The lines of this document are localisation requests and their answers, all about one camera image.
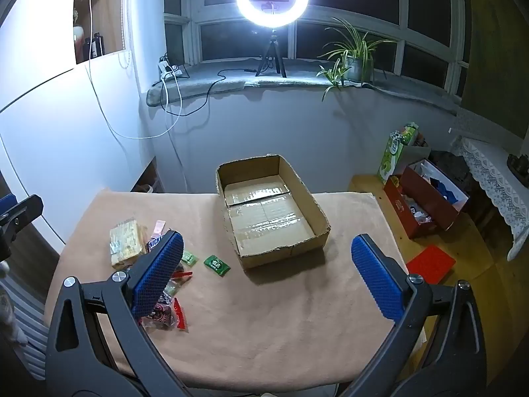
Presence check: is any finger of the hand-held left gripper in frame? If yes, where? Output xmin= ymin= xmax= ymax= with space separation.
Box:
xmin=0 ymin=193 xmax=44 ymax=259

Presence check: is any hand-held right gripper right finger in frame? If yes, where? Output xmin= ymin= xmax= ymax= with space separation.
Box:
xmin=343 ymin=234 xmax=488 ymax=397

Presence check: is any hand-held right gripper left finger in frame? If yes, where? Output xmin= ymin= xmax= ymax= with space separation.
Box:
xmin=45 ymin=232 xmax=195 ymax=397

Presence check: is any clear packet with red print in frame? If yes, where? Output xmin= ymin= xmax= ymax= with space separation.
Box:
xmin=141 ymin=271 xmax=193 ymax=333

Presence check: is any clear yellowish wafer pack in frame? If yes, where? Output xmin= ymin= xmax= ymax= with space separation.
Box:
xmin=108 ymin=217 xmax=148 ymax=268

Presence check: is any cardboard box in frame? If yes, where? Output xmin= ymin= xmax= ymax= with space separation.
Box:
xmin=216 ymin=154 xmax=331 ymax=269

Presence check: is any person's left hand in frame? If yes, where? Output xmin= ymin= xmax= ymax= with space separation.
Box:
xmin=0 ymin=260 xmax=29 ymax=344

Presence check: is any brown chocolate bar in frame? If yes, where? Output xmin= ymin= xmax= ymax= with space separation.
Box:
xmin=146 ymin=232 xmax=168 ymax=254

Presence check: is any red box lid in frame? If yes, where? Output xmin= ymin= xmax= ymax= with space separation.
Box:
xmin=406 ymin=245 xmax=456 ymax=284

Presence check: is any green candy packet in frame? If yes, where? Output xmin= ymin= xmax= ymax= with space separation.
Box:
xmin=203 ymin=254 xmax=230 ymax=276

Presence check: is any red shoe box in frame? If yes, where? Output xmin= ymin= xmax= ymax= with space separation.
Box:
xmin=384 ymin=159 xmax=472 ymax=239

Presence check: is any beige tablecloth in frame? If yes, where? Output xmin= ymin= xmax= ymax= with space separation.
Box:
xmin=43 ymin=188 xmax=426 ymax=396

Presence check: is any green carton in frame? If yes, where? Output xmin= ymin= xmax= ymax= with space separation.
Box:
xmin=377 ymin=123 xmax=420 ymax=185

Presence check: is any striped cloth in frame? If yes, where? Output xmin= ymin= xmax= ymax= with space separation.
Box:
xmin=0 ymin=277 xmax=51 ymax=381

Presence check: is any dark bag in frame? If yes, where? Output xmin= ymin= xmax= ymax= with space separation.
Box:
xmin=430 ymin=149 xmax=472 ymax=199

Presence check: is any white lace tablecloth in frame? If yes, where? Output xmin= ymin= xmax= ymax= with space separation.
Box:
xmin=450 ymin=136 xmax=529 ymax=262

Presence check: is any small dark ornament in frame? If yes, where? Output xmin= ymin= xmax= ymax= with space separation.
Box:
xmin=508 ymin=154 xmax=529 ymax=176

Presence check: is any white power strip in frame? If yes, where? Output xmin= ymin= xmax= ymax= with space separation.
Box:
xmin=159 ymin=61 xmax=184 ymax=80

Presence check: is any potted spider plant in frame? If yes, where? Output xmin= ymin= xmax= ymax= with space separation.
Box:
xmin=316 ymin=17 xmax=397 ymax=102

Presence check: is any grey windowsill cloth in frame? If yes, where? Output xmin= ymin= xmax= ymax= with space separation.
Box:
xmin=145 ymin=60 xmax=459 ymax=113

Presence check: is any black tripod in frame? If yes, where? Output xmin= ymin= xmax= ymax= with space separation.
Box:
xmin=255 ymin=28 xmax=288 ymax=78

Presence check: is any dark green curtain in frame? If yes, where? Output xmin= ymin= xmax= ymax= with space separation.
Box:
xmin=460 ymin=0 xmax=529 ymax=133

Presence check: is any thin white cable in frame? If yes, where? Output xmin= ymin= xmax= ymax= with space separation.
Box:
xmin=164 ymin=78 xmax=187 ymax=192

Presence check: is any long white cable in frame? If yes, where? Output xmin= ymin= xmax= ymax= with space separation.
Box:
xmin=85 ymin=0 xmax=184 ymax=140

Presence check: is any black cable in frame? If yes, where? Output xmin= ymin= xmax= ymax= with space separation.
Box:
xmin=163 ymin=67 xmax=259 ymax=116

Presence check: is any wooden wall shelf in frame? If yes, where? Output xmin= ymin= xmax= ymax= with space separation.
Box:
xmin=74 ymin=0 xmax=127 ymax=65

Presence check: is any white window frame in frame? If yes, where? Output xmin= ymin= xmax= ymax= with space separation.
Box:
xmin=163 ymin=0 xmax=472 ymax=101

